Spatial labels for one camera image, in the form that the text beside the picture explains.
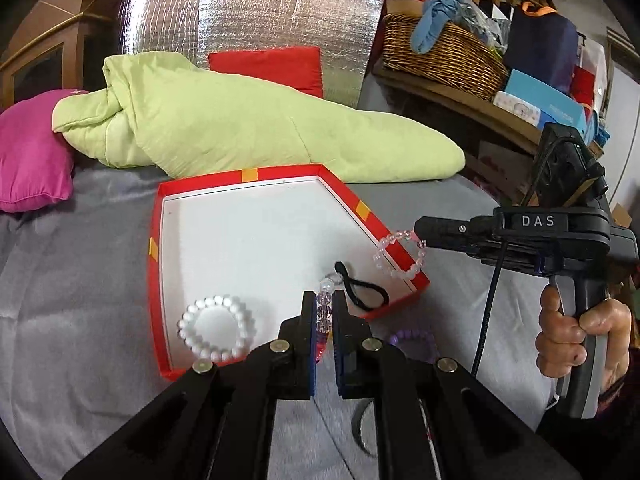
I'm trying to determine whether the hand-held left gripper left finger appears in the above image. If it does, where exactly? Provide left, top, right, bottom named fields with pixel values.
left=62, top=291, right=321, bottom=480

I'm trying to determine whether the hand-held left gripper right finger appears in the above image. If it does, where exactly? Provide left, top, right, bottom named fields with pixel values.
left=331, top=290, right=583, bottom=480

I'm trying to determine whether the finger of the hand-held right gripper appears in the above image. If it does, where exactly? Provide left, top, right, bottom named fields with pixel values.
left=414, top=213, right=503, bottom=262

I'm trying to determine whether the clear and pink bead bracelet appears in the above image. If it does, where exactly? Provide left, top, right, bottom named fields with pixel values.
left=315, top=274, right=347, bottom=363

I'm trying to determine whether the clear round bead bracelet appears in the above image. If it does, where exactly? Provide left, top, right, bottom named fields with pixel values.
left=372, top=230, right=429, bottom=281

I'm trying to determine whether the red and white tray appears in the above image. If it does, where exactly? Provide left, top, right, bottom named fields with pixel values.
left=148, top=162, right=432, bottom=381

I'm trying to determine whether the person's right forearm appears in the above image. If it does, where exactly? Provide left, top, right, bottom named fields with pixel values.
left=595, top=270, right=640, bottom=443

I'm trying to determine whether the person's right hand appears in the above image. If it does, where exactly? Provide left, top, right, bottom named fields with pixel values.
left=538, top=284, right=634, bottom=392

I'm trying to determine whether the dark grey bangle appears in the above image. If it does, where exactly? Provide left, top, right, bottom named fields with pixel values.
left=352, top=394, right=382, bottom=459

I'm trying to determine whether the white patterned box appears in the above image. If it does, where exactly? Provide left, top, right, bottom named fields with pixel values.
left=492, top=91, right=544, bottom=129

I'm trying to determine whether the wooden shelf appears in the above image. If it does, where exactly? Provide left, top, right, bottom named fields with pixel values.
left=372, top=67, right=606, bottom=162

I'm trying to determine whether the blue cardboard box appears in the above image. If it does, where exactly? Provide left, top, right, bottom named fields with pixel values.
left=502, top=69, right=589, bottom=134

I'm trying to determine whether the red gift bag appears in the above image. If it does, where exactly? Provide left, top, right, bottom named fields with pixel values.
left=570, top=64, right=600, bottom=109

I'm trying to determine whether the wicker basket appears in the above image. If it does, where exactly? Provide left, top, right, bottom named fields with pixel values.
left=382, top=12, right=511, bottom=104

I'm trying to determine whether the navy bag with orange trim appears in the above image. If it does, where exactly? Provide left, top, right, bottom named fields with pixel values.
left=502, top=2, right=581, bottom=97

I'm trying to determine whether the light green quilt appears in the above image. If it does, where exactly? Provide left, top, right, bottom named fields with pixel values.
left=51, top=52, right=467, bottom=184

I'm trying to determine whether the blue cloth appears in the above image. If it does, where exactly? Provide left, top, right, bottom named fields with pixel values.
left=410, top=0, right=464, bottom=54

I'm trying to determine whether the grey blanket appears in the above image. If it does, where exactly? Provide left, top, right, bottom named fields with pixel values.
left=0, top=160, right=557, bottom=480

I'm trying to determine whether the red cushion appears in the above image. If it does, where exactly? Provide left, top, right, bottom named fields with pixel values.
left=207, top=46, right=326, bottom=99

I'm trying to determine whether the silver foil mat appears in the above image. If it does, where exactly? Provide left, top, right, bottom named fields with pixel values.
left=117, top=0, right=386, bottom=109

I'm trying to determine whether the magenta pillow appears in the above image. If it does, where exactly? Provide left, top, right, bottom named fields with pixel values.
left=0, top=88, right=92, bottom=214

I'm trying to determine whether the wooden cabinet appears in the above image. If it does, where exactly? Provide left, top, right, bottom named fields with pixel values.
left=0, top=12, right=122, bottom=111

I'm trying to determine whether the black hair tie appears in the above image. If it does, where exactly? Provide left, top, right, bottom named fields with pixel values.
left=333, top=261, right=391, bottom=309

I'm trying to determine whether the purple bead bracelet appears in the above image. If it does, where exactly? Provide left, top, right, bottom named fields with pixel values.
left=387, top=328, right=442, bottom=364

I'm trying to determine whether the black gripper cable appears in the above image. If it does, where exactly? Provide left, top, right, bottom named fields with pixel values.
left=470, top=241, right=511, bottom=379

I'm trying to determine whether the white bead bracelet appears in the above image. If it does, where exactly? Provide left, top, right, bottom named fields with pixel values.
left=177, top=295, right=257, bottom=364

